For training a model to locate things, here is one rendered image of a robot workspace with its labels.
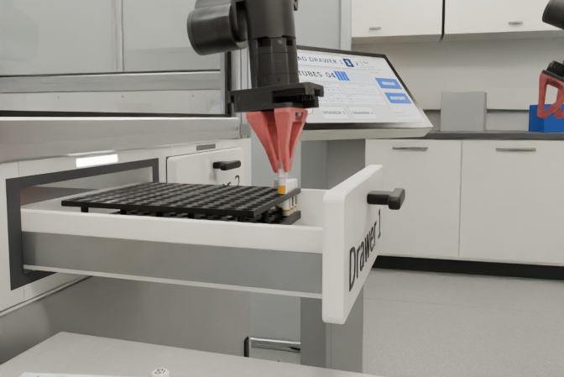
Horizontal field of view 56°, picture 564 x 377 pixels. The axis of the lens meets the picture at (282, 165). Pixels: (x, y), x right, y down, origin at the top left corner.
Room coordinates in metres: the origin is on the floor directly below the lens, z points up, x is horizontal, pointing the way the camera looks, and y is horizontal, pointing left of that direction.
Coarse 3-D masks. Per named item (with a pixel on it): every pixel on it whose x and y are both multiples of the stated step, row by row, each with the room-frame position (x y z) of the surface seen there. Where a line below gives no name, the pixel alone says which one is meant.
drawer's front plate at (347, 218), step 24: (336, 192) 0.43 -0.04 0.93; (360, 192) 0.51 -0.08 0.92; (336, 216) 0.42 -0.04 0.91; (360, 216) 0.51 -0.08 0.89; (336, 240) 0.42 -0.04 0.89; (360, 240) 0.51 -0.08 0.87; (336, 264) 0.42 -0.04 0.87; (336, 288) 0.42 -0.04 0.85; (360, 288) 0.51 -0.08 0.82; (336, 312) 0.42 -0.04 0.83
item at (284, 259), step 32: (96, 192) 0.68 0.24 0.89; (320, 192) 0.69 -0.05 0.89; (32, 224) 0.53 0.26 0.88; (64, 224) 0.52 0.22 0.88; (96, 224) 0.51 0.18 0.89; (128, 224) 0.50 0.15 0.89; (160, 224) 0.49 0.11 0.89; (192, 224) 0.48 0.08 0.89; (224, 224) 0.47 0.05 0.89; (256, 224) 0.47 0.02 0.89; (320, 224) 0.69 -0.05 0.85; (32, 256) 0.53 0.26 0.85; (64, 256) 0.52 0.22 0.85; (96, 256) 0.51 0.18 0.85; (128, 256) 0.50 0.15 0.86; (160, 256) 0.49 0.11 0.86; (192, 256) 0.48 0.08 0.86; (224, 256) 0.47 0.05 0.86; (256, 256) 0.46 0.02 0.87; (288, 256) 0.45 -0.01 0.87; (320, 256) 0.44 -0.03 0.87; (224, 288) 0.47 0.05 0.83; (256, 288) 0.46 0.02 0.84; (288, 288) 0.45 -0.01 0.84; (320, 288) 0.44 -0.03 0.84
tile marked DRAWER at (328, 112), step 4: (320, 108) 1.39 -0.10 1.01; (324, 108) 1.40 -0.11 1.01; (328, 108) 1.41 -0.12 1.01; (332, 108) 1.42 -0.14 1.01; (336, 108) 1.43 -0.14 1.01; (340, 108) 1.44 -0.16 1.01; (344, 108) 1.45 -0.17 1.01; (324, 112) 1.39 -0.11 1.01; (328, 112) 1.40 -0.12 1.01; (332, 112) 1.41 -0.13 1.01; (336, 112) 1.42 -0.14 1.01; (340, 112) 1.43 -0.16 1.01; (344, 112) 1.44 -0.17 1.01; (324, 116) 1.38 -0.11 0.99; (328, 116) 1.39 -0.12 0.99; (332, 116) 1.40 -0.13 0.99; (336, 116) 1.40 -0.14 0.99; (340, 116) 1.41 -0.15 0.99; (344, 116) 1.42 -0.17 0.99; (348, 116) 1.43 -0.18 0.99
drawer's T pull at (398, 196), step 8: (376, 192) 0.55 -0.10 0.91; (384, 192) 0.55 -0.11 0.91; (392, 192) 0.55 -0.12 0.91; (400, 192) 0.55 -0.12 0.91; (368, 200) 0.55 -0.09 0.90; (376, 200) 0.54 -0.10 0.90; (384, 200) 0.54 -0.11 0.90; (392, 200) 0.52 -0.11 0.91; (400, 200) 0.52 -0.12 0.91; (392, 208) 0.52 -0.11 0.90
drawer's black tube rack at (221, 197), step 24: (120, 192) 0.63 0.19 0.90; (144, 192) 0.63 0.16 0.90; (168, 192) 0.63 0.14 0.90; (192, 192) 0.63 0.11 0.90; (216, 192) 0.63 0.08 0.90; (240, 192) 0.63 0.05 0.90; (264, 192) 0.64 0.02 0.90; (144, 216) 0.63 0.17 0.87; (168, 216) 0.63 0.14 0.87; (192, 216) 0.62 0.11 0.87; (216, 216) 0.63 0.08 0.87; (264, 216) 0.59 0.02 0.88; (288, 216) 0.63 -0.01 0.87
